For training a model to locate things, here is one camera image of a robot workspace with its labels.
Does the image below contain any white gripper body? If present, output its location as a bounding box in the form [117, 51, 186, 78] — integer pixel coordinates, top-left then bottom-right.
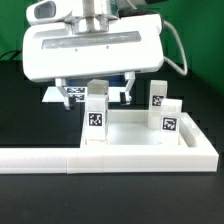
[23, 0, 164, 82]

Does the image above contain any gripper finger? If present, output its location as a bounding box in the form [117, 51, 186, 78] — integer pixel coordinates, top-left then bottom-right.
[120, 71, 135, 105]
[55, 78, 75, 110]

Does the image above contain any white square table top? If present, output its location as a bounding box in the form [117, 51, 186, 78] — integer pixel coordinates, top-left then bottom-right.
[81, 110, 186, 147]

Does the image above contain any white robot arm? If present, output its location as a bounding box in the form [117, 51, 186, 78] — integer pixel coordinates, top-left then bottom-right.
[23, 0, 164, 110]

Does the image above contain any white marker sheet with tags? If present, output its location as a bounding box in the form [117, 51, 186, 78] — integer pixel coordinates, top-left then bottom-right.
[42, 86, 125, 103]

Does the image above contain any white L-shaped obstacle fence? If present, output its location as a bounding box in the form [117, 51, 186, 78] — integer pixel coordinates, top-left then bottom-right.
[0, 113, 219, 174]

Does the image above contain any black cable bundle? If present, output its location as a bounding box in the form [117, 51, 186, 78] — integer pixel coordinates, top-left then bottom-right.
[0, 49, 24, 62]

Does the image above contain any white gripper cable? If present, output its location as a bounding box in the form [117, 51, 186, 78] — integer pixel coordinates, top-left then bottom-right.
[126, 0, 189, 76]

